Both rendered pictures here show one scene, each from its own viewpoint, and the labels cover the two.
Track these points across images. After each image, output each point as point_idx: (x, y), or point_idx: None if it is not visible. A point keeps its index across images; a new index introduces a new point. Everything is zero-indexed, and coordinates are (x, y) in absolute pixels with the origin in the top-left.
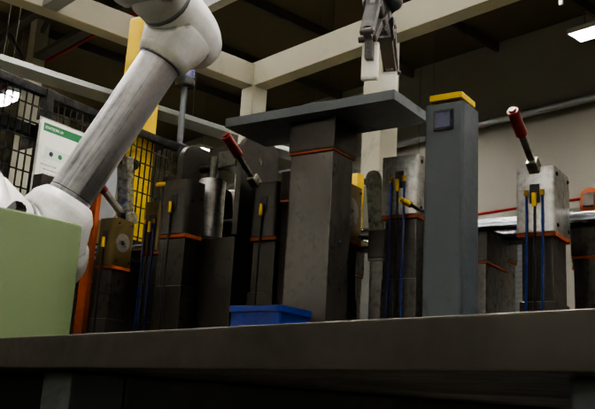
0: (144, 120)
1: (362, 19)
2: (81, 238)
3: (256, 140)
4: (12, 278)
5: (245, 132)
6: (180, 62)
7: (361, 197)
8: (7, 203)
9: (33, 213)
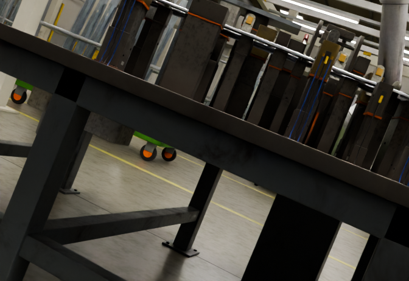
0: (381, 38)
1: None
2: None
3: (297, 30)
4: None
5: (293, 31)
6: (379, 0)
7: (258, 29)
8: (355, 105)
9: None
